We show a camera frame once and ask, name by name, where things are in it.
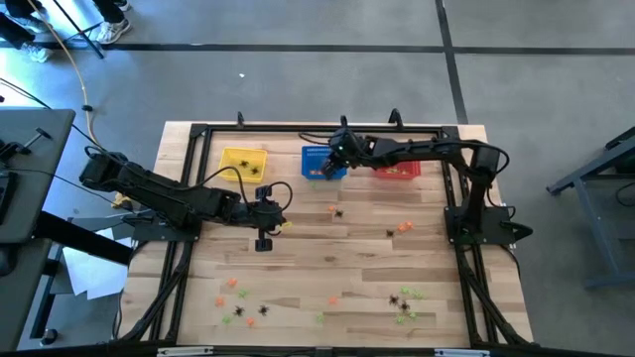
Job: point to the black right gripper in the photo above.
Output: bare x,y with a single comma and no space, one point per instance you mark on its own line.
349,146

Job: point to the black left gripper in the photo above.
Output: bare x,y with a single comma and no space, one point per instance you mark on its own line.
267,216

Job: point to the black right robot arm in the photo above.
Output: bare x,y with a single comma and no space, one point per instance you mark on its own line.
421,148

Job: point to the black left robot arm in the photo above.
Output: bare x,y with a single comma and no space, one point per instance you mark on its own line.
164,196

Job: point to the blue plastic basket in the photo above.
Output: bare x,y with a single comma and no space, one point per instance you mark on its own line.
310,158

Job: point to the yellow plastic basket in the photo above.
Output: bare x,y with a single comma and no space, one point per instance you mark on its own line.
230,173

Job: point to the black table clamp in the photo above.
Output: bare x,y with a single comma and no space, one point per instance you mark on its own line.
395,119
240,119

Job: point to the red plastic basket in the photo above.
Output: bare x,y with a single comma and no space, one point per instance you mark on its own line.
414,169

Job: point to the white paper sheets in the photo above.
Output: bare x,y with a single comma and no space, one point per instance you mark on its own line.
94,277

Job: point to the black desk support beam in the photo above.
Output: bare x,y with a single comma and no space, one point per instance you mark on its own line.
84,238

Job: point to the black desk lever clamp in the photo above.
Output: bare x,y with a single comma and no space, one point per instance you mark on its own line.
42,134

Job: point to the black stand legs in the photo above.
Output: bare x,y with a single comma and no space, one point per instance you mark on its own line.
96,49

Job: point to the person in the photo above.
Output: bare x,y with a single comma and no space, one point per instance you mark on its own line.
36,52
113,31

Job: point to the black caster wheel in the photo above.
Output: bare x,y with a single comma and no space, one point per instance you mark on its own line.
48,337

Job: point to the dark grey desk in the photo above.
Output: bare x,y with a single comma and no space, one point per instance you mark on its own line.
20,297

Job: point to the black aluminium table frame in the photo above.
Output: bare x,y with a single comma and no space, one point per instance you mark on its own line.
248,128

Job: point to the white metal bracket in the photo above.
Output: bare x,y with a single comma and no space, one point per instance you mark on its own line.
461,353
183,351

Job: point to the blue-grey table frame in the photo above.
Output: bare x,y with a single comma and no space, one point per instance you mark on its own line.
588,203

